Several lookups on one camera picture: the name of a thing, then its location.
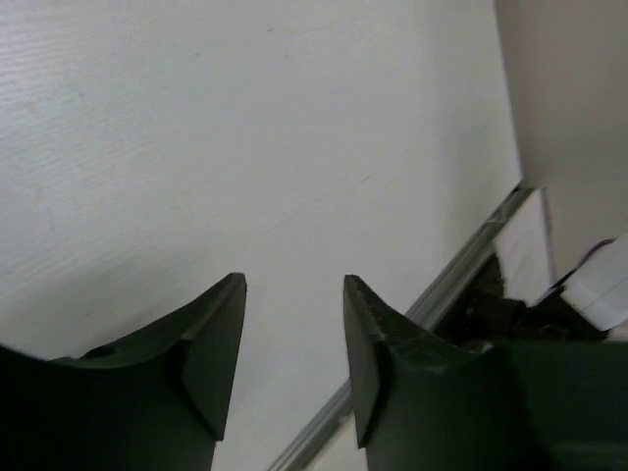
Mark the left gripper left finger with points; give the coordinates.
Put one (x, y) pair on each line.
(155, 399)

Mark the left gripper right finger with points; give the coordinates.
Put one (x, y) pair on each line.
(422, 403)

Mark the aluminium rail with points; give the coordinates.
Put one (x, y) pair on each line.
(427, 311)

